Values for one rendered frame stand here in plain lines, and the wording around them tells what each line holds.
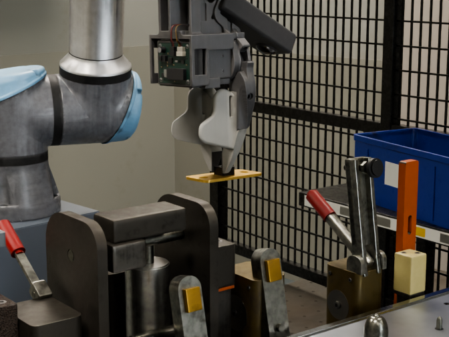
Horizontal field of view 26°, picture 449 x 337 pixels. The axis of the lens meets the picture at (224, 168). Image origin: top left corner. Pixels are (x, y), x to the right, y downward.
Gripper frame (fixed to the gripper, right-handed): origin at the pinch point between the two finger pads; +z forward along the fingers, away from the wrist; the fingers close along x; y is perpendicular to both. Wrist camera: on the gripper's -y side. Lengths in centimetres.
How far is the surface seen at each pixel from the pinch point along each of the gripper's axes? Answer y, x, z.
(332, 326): -26.1, -7.7, 27.2
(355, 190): -36.2, -12.3, 10.2
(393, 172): -75, -37, 15
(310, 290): -101, -83, 54
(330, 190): -80, -57, 22
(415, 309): -40.8, -4.9, 27.5
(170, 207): -5.3, -16.6, 8.6
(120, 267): 3.4, -15.7, 14.6
